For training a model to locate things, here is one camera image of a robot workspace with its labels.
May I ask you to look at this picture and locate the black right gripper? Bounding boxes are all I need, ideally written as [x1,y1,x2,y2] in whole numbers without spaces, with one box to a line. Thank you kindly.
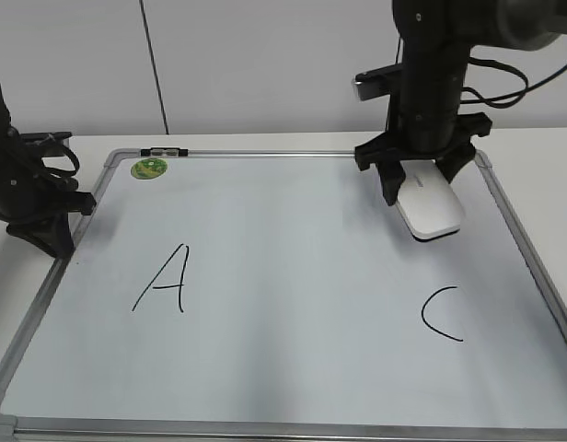
[354,103,492,206]

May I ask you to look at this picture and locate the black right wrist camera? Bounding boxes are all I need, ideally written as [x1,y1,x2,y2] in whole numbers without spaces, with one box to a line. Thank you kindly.
[353,64,402,101]

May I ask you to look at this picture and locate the white board with grey frame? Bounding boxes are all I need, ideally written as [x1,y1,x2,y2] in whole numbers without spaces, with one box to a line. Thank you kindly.
[0,149,567,441]

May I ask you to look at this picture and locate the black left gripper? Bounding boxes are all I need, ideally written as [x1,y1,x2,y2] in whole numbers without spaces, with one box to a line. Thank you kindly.
[0,130,97,258]

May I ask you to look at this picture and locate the white rectangular board eraser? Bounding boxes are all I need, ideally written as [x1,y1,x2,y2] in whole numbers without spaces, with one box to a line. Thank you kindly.
[396,160,465,242]

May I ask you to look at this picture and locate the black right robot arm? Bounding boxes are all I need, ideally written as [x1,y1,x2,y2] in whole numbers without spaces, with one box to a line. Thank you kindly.
[353,1,567,206]

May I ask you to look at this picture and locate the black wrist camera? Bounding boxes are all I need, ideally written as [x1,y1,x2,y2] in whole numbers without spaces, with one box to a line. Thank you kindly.
[353,64,402,101]
[21,132,73,148]

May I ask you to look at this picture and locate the green round magnet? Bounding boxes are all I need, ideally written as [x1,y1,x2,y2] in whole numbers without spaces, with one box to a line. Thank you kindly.
[130,157,168,180]

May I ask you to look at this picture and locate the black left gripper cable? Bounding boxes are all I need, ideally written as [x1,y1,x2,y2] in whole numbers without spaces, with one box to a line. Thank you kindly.
[29,145,81,183]

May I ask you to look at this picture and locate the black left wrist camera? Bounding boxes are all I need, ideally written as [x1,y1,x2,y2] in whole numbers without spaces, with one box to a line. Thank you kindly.
[21,132,73,148]

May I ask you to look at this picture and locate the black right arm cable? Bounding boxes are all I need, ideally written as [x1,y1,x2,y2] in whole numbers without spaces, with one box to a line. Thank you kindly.
[458,43,567,110]

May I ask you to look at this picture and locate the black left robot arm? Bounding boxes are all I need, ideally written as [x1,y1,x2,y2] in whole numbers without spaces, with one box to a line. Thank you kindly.
[0,85,96,259]

